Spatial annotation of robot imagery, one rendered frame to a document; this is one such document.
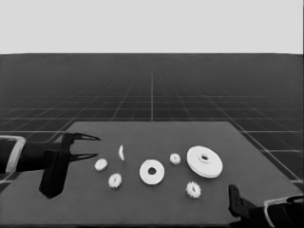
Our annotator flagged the small white gear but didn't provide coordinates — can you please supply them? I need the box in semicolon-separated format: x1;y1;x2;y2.
185;180;202;200
169;153;181;165
94;158;108;172
107;172;124;189

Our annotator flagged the large thick white disc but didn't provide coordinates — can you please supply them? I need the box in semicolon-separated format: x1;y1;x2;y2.
185;144;224;180

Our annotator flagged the white round carrier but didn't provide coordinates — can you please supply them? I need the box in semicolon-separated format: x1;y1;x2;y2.
139;159;165;186

